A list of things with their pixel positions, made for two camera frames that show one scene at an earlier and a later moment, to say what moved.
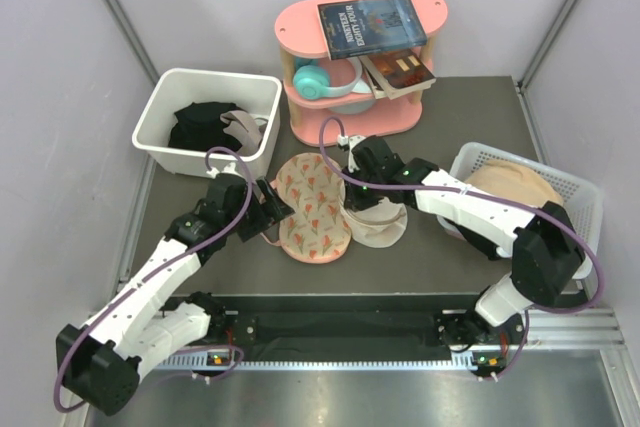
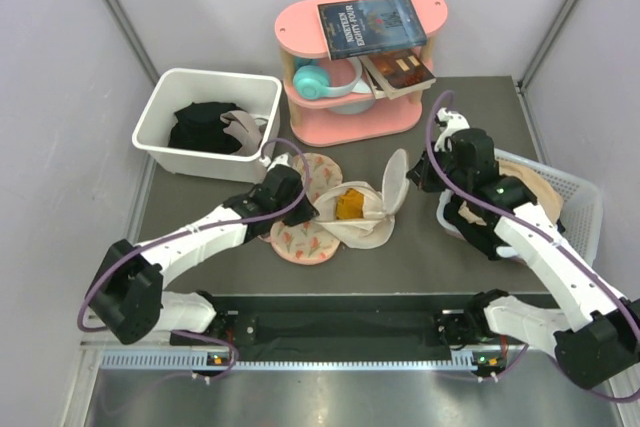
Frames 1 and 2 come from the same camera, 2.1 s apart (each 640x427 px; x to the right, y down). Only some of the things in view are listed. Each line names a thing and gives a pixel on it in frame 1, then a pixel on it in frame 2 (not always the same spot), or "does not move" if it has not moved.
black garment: (200, 126) does not move
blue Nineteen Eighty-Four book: (365, 26) does not move
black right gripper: (353, 201) → (421, 175)
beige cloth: (516, 181) does not move
